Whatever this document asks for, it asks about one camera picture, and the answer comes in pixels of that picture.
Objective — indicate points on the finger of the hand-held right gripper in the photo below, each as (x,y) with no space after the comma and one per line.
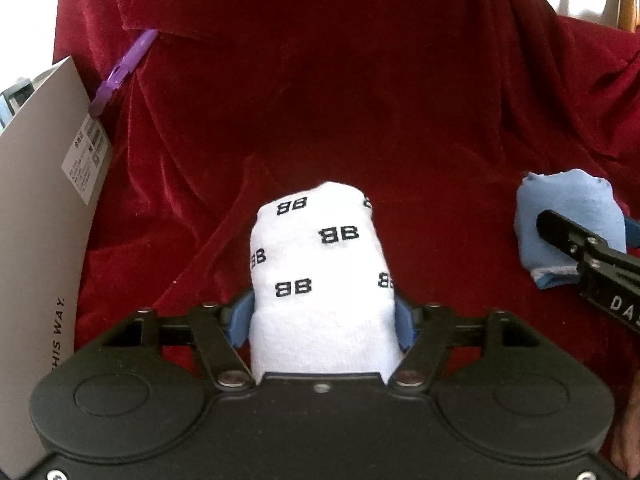
(565,232)
(632,230)

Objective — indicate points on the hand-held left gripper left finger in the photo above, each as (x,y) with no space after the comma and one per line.
(239,322)

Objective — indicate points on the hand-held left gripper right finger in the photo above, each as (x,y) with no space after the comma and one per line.
(404,325)

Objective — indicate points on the blue sock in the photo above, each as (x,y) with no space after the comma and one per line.
(565,200)

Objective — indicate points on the white printed sock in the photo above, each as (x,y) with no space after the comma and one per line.
(320,260)

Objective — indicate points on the grey cardboard box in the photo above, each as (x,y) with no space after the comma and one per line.
(40,210)

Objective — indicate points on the red velvet blanket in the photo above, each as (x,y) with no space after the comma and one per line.
(350,85)

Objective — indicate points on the purple clothespin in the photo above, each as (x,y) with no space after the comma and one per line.
(122,67)

